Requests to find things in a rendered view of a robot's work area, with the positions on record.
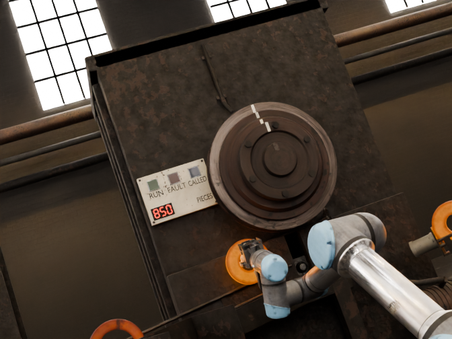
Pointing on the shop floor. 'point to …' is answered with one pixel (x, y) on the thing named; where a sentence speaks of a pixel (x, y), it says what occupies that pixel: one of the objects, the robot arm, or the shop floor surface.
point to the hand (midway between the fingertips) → (246, 256)
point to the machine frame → (164, 241)
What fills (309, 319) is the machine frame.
